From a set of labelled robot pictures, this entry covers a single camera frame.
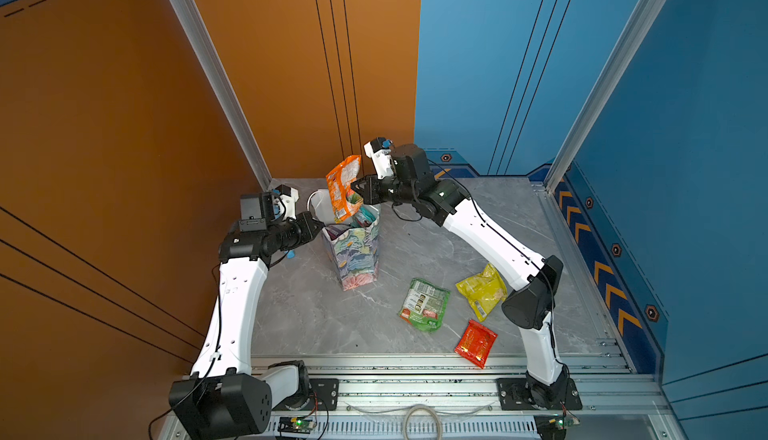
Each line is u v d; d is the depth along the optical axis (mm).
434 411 714
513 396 725
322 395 739
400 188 611
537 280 479
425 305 874
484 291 850
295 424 710
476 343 808
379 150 641
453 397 749
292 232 641
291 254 987
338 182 755
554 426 705
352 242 786
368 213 874
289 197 680
